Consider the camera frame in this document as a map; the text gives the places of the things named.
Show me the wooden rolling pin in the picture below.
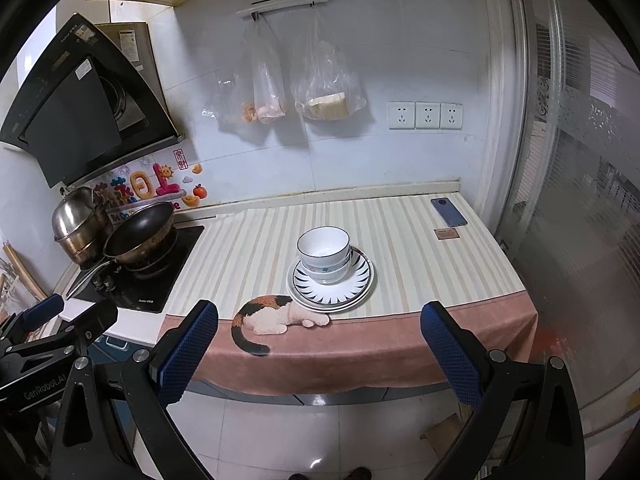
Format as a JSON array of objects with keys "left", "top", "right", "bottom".
[{"left": 0, "top": 242, "right": 48, "bottom": 301}]

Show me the black frying pan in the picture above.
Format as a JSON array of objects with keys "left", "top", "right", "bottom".
[{"left": 65, "top": 202, "right": 177, "bottom": 301}]

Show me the plain white plate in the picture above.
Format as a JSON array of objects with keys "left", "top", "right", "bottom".
[{"left": 286, "top": 255, "right": 376, "bottom": 312}]

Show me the cardboard piece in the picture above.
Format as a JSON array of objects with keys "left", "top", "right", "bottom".
[{"left": 419, "top": 412, "right": 476, "bottom": 461}]

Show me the black range hood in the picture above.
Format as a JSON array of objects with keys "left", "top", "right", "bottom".
[{"left": 0, "top": 12, "right": 183, "bottom": 190}]

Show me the white bowl with blue pattern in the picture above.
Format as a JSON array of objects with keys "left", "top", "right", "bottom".
[{"left": 300, "top": 250, "right": 352, "bottom": 285}]

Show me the blue smartphone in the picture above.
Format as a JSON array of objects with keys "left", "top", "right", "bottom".
[{"left": 430, "top": 196, "right": 469, "bottom": 228}]

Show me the striped tablecloth with cat print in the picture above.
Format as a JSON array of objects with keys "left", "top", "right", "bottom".
[{"left": 159, "top": 191, "right": 538, "bottom": 401}]

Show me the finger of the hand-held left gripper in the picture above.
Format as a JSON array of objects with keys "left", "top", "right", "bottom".
[
  {"left": 57, "top": 300, "right": 119, "bottom": 348},
  {"left": 0, "top": 294, "right": 66, "bottom": 346}
]

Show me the white wall socket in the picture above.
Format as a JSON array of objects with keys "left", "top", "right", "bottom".
[
  {"left": 440, "top": 102, "right": 464, "bottom": 130},
  {"left": 415, "top": 102, "right": 441, "bottom": 130},
  {"left": 387, "top": 101, "right": 416, "bottom": 131}
]

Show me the colourful wall sticker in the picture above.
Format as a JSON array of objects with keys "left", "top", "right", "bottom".
[{"left": 87, "top": 147, "right": 208, "bottom": 216}]

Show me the narrow clear plastic bag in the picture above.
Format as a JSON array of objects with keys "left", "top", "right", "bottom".
[{"left": 240, "top": 15, "right": 288, "bottom": 125}]

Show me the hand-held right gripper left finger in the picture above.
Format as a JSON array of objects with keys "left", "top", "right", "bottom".
[{"left": 42, "top": 299, "right": 221, "bottom": 480}]

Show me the frosted glass sliding door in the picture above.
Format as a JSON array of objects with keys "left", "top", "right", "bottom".
[{"left": 492, "top": 0, "right": 640, "bottom": 461}]

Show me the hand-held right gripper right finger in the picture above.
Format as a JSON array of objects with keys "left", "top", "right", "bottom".
[{"left": 420, "top": 301, "right": 586, "bottom": 480}]

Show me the white wall hook rail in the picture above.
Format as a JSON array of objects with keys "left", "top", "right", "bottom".
[{"left": 237, "top": 0, "right": 328, "bottom": 20}]

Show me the stainless steel pot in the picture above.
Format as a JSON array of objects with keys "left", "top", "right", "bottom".
[{"left": 51, "top": 186, "right": 113, "bottom": 267}]

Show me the black induction cooktop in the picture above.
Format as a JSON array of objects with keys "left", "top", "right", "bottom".
[{"left": 65, "top": 224, "right": 206, "bottom": 315}]

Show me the blue leaf pattern plate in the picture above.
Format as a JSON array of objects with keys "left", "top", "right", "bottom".
[{"left": 292, "top": 247, "right": 373, "bottom": 306}]

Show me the wide clear plastic bag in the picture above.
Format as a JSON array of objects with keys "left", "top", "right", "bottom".
[{"left": 290, "top": 7, "right": 368, "bottom": 122}]

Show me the white bowl with dark rim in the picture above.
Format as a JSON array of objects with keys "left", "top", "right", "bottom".
[{"left": 296, "top": 226, "right": 349, "bottom": 270}]

